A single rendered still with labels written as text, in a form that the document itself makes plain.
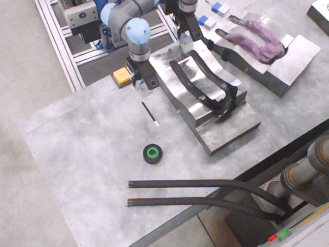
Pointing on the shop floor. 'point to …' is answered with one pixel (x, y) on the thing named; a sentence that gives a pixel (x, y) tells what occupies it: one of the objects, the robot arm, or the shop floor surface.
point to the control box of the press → (303, 231)
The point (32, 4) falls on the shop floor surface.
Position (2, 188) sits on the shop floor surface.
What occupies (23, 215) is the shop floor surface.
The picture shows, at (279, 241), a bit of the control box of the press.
